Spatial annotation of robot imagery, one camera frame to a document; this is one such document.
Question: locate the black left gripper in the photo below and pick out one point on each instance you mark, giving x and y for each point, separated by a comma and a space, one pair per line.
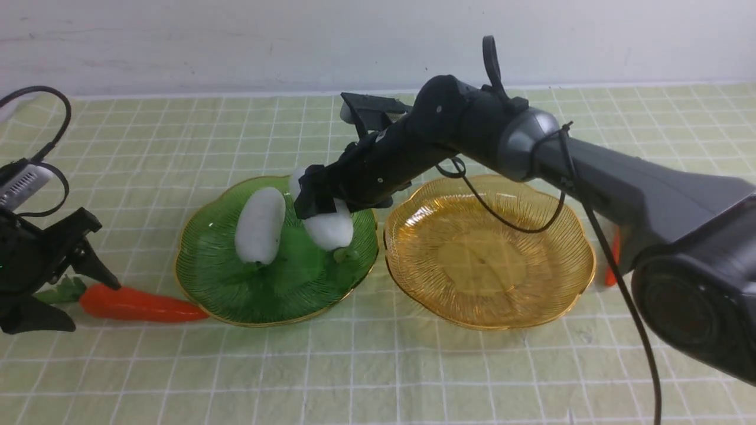
32, 257

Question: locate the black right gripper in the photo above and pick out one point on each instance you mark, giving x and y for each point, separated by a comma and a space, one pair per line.
370, 171

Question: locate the orange toy carrot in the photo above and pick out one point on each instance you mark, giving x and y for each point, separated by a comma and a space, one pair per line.
123, 304
610, 279

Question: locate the white toy radish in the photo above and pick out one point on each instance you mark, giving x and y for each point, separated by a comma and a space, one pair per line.
333, 230
259, 226

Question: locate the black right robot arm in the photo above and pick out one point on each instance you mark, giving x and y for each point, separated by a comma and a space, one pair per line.
688, 238

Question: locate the amber plastic plate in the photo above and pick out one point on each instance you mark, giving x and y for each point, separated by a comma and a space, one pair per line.
447, 249

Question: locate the green plastic plate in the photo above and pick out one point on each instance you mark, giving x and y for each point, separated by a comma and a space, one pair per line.
302, 282

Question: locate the green checkered tablecloth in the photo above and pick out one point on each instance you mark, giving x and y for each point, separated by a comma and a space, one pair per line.
143, 166

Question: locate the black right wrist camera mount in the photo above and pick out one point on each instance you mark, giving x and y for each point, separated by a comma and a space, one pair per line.
371, 113

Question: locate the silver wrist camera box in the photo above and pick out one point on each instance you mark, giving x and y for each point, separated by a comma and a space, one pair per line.
20, 180

